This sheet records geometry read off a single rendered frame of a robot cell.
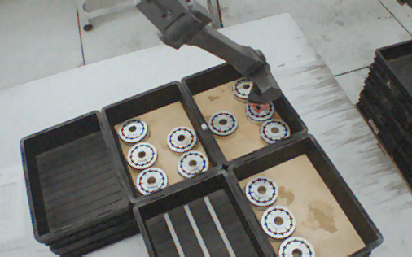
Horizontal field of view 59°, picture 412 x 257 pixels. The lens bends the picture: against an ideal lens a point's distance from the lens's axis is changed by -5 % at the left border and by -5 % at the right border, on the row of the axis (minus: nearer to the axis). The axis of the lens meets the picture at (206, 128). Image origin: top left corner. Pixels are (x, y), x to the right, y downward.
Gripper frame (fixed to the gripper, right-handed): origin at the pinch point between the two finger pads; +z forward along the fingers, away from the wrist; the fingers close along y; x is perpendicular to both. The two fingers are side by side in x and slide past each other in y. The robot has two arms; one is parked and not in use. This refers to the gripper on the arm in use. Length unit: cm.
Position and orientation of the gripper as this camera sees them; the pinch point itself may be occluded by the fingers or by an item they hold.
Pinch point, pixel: (260, 106)
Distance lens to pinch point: 136.1
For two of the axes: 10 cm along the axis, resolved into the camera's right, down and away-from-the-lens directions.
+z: 0.9, 5.7, 8.2
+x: -9.4, -2.3, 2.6
